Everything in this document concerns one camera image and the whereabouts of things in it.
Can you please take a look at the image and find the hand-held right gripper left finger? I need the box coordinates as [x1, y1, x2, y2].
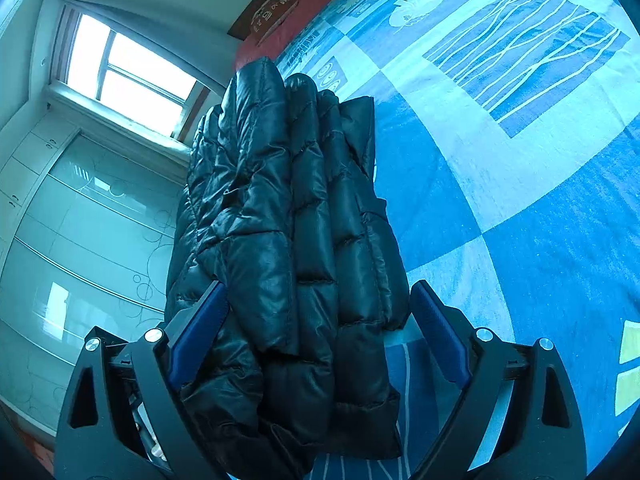
[54, 280, 231, 480]

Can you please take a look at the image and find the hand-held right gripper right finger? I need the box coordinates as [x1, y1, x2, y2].
[407, 280, 588, 480]

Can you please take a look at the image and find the black quilted puffer jacket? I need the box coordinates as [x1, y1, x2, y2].
[164, 57, 407, 480]

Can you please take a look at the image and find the frosted glass wardrobe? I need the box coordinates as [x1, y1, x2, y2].
[0, 110, 188, 436]

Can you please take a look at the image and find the blue patterned bed sheet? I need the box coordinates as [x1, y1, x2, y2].
[274, 0, 640, 480]

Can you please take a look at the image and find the window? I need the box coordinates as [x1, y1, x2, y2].
[64, 12, 198, 137]

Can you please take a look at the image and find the red printed cushion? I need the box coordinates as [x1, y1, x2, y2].
[248, 0, 299, 46]

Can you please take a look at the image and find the red pillow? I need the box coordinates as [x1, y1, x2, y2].
[233, 0, 351, 72]

